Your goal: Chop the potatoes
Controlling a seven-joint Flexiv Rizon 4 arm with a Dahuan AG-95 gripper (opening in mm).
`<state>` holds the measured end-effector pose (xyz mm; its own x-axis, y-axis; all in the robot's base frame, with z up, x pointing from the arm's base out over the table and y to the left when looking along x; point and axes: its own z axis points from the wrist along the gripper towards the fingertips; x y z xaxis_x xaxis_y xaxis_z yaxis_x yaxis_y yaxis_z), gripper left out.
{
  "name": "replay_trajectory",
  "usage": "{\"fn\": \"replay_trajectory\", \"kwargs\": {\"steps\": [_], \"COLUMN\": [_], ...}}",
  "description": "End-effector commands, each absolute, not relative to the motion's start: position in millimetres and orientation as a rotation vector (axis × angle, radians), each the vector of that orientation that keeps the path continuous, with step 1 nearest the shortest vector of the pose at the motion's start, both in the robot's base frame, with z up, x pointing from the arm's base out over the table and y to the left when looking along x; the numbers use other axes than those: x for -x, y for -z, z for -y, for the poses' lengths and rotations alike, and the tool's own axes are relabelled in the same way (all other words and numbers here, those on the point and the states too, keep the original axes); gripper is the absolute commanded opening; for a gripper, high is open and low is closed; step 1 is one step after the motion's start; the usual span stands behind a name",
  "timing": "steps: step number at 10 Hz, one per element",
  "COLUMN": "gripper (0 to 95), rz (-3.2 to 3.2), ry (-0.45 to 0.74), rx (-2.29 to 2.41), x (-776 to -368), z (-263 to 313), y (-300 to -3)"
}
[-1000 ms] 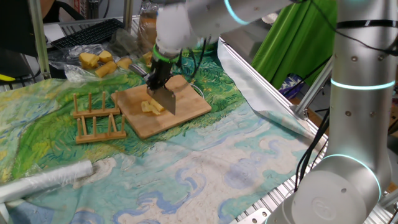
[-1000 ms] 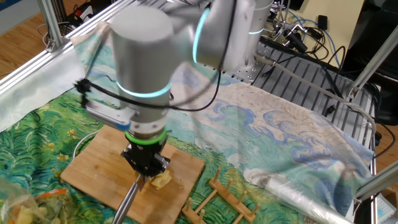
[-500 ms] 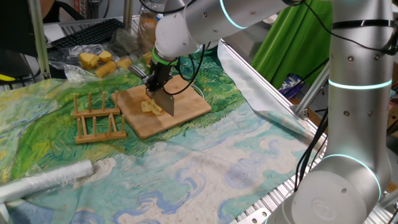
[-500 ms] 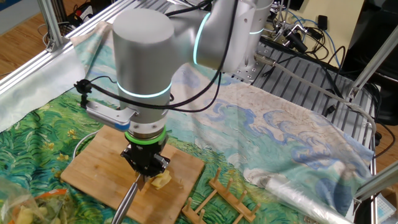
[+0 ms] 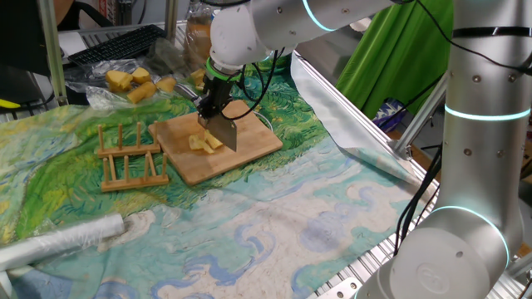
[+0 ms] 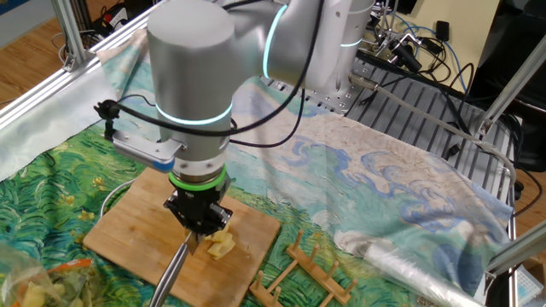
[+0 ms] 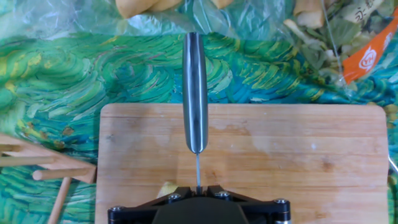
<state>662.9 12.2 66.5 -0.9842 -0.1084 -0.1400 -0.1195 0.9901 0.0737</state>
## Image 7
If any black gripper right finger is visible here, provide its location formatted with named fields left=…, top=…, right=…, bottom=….
left=205, top=185, right=291, bottom=224

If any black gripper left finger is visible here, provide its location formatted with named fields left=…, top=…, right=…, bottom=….
left=108, top=185, right=197, bottom=224

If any steel cleaver knife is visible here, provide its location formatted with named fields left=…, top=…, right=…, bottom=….
left=182, top=32, right=209, bottom=195

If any bamboo cutting board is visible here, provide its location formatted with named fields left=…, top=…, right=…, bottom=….
left=95, top=103, right=398, bottom=224

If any wooden peg rack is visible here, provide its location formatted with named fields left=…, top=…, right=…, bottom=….
left=0, top=133, right=98, bottom=224

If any painted landscape tablecloth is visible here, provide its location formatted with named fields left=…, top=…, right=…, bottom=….
left=0, top=0, right=398, bottom=224

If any plastic bag with orange label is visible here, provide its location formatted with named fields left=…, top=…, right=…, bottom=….
left=282, top=0, right=398, bottom=94

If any small yellow potato scrap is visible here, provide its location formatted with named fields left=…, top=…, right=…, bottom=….
left=294, top=0, right=326, bottom=29

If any clear plastic bag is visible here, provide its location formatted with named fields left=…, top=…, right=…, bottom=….
left=0, top=0, right=296, bottom=41

